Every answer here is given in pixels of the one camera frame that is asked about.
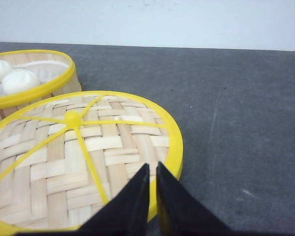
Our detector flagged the bamboo steamer drawer two buns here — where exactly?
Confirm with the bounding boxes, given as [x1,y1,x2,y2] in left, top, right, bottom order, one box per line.
[0,49,81,121]

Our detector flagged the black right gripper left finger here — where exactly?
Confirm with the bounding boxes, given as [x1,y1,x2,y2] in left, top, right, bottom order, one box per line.
[16,164,149,236]

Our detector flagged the woven bamboo steamer lid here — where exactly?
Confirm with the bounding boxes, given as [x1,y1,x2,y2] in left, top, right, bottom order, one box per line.
[0,91,183,236]

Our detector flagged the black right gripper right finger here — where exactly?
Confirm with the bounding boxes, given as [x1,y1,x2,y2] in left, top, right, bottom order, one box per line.
[156,162,233,236]

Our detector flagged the white mesh steamer liner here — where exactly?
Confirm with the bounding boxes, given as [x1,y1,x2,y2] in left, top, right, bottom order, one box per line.
[0,60,68,97]

